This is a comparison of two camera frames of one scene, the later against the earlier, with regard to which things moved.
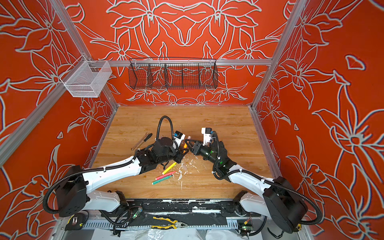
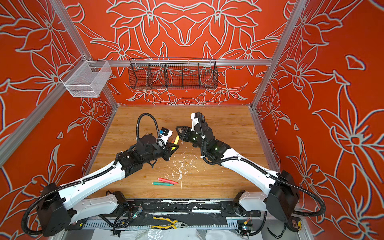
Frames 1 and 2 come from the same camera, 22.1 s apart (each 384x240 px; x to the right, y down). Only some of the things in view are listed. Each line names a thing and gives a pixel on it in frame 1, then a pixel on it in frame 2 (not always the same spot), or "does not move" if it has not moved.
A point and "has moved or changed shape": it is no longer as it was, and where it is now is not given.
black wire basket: x=170 y=73 does not move
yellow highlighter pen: x=169 y=168 has moved or changed shape
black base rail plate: x=149 y=207 does not move
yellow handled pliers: x=176 y=224 does not move
